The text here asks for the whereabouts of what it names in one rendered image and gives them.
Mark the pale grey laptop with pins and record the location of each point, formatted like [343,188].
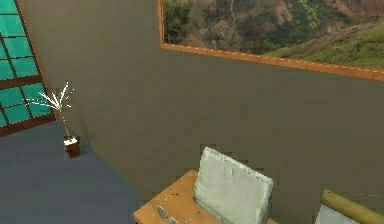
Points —
[233,188]

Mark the orange wooden table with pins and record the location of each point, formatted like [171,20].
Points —
[176,203]

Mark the small grey object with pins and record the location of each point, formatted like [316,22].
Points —
[173,220]
[161,211]

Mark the framed landscape picture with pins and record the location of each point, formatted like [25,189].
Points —
[266,26]

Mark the potted plant with white leaves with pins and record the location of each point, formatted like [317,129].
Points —
[71,145]

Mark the brown framed window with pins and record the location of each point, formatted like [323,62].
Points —
[16,66]

